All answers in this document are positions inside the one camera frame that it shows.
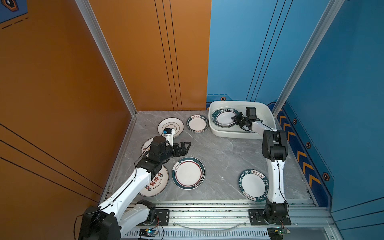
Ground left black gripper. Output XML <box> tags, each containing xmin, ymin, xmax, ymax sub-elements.
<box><xmin>158</xmin><ymin>141</ymin><xmax>190</xmax><ymax>165</ymax></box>

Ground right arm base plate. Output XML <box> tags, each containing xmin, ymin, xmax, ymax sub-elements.
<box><xmin>248</xmin><ymin>209</ymin><xmax>292</xmax><ymax>226</ymax></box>

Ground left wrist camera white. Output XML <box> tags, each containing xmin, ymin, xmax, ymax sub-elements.
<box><xmin>162</xmin><ymin>128</ymin><xmax>175</xmax><ymax>147</ymax></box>

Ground small green rim text plate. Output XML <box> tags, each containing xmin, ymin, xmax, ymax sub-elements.
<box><xmin>186</xmin><ymin>115</ymin><xmax>209</xmax><ymax>133</ymax></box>

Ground plate with orange sunburst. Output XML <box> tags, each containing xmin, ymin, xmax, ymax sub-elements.
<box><xmin>141</xmin><ymin>138</ymin><xmax>153</xmax><ymax>155</ymax></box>

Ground left green circuit board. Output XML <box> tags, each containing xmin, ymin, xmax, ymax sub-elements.
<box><xmin>138</xmin><ymin>228</ymin><xmax>159</xmax><ymax>240</ymax></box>

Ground left aluminium corner post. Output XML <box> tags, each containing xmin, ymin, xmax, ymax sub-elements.
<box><xmin>75</xmin><ymin>0</ymin><xmax>137</xmax><ymax>117</ymax></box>

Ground right aluminium corner post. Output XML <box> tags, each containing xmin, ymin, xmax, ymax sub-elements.
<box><xmin>272</xmin><ymin>0</ymin><xmax>345</xmax><ymax>117</ymax></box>

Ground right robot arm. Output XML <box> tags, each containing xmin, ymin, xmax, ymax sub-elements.
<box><xmin>232</xmin><ymin>113</ymin><xmax>290</xmax><ymax>225</ymax></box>

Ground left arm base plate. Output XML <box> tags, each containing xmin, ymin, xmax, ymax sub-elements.
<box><xmin>137</xmin><ymin>209</ymin><xmax>170</xmax><ymax>227</ymax></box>

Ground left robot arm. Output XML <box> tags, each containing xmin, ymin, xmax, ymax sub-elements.
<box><xmin>74</xmin><ymin>135</ymin><xmax>191</xmax><ymax>240</ymax></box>

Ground aluminium rail frame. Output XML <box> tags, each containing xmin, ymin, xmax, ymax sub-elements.
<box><xmin>78</xmin><ymin>199</ymin><xmax>343</xmax><ymax>240</ymax></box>

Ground right circuit board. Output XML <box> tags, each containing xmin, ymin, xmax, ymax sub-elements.
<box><xmin>267</xmin><ymin>229</ymin><xmax>291</xmax><ymax>240</ymax></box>

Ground white plastic bin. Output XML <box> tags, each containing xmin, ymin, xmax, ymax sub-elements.
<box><xmin>209</xmin><ymin>101</ymin><xmax>276</xmax><ymax>139</ymax></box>

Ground green rim text plate front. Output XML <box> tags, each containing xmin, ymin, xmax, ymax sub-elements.
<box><xmin>238</xmin><ymin>169</ymin><xmax>269</xmax><ymax>202</ymax></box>

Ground white plate brown flower outline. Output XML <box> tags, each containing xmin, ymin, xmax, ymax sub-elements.
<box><xmin>158</xmin><ymin>118</ymin><xmax>185</xmax><ymax>138</ymax></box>

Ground large plate red characters circles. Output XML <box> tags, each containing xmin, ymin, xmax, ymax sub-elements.
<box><xmin>139</xmin><ymin>166</ymin><xmax>169</xmax><ymax>197</ymax></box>

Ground green red rim plate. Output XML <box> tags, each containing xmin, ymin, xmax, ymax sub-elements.
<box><xmin>212</xmin><ymin>108</ymin><xmax>239</xmax><ymax>128</ymax></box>
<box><xmin>171</xmin><ymin>157</ymin><xmax>206</xmax><ymax>190</ymax></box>

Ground aluminium corner post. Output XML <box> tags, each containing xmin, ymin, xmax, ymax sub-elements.
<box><xmin>75</xmin><ymin>0</ymin><xmax>137</xmax><ymax>117</ymax></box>
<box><xmin>272</xmin><ymin>0</ymin><xmax>345</xmax><ymax>117</ymax></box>

